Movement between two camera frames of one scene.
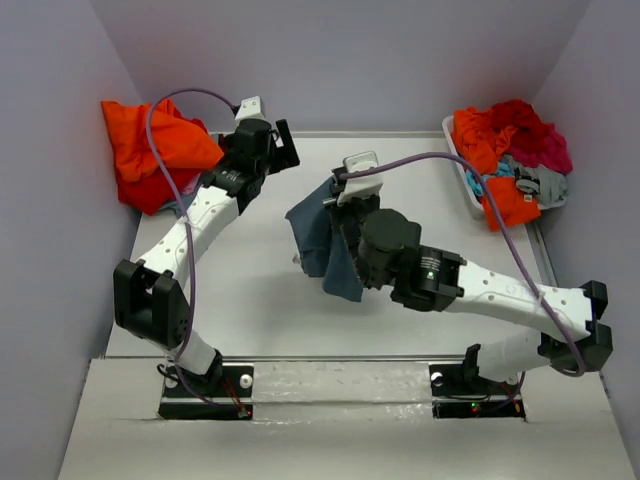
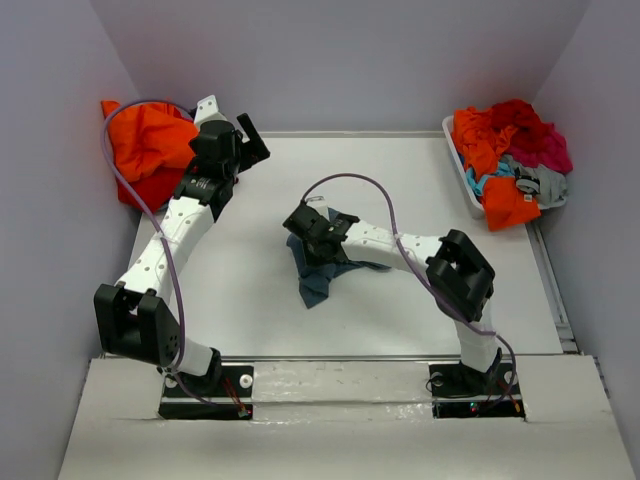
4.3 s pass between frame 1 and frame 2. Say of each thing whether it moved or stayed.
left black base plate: stayed
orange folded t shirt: stayed
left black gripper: moved
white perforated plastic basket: stayed
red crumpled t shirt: stayed
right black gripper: moved
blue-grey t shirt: moved
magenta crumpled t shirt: stayed
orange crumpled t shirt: stayed
